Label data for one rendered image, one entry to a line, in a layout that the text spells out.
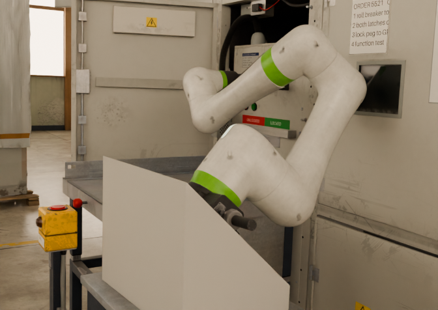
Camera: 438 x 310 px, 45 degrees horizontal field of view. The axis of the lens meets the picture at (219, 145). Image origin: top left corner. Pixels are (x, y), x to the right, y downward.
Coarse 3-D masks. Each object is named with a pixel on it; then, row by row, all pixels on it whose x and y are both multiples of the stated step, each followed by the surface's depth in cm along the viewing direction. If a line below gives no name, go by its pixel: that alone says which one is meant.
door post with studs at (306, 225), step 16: (320, 0) 174; (320, 16) 174; (304, 96) 183; (304, 112) 183; (304, 224) 184; (304, 240) 184; (304, 256) 185; (304, 272) 185; (304, 288) 185; (304, 304) 185
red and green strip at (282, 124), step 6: (246, 120) 220; (252, 120) 216; (258, 120) 213; (264, 120) 209; (270, 120) 206; (276, 120) 203; (282, 120) 199; (288, 120) 196; (270, 126) 206; (276, 126) 203; (282, 126) 200; (288, 126) 196
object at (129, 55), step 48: (96, 0) 220; (144, 0) 222; (96, 48) 222; (144, 48) 227; (192, 48) 232; (96, 96) 225; (144, 96) 230; (96, 144) 227; (144, 144) 232; (192, 144) 237
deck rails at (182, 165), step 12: (180, 156) 223; (192, 156) 226; (204, 156) 229; (84, 168) 202; (96, 168) 204; (144, 168) 215; (156, 168) 218; (168, 168) 221; (180, 168) 223; (192, 168) 227; (72, 180) 197
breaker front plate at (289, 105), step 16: (240, 48) 223; (256, 48) 213; (240, 64) 223; (304, 80) 188; (272, 96) 204; (288, 96) 196; (256, 112) 214; (272, 112) 205; (288, 112) 196; (272, 144) 205; (288, 144) 197
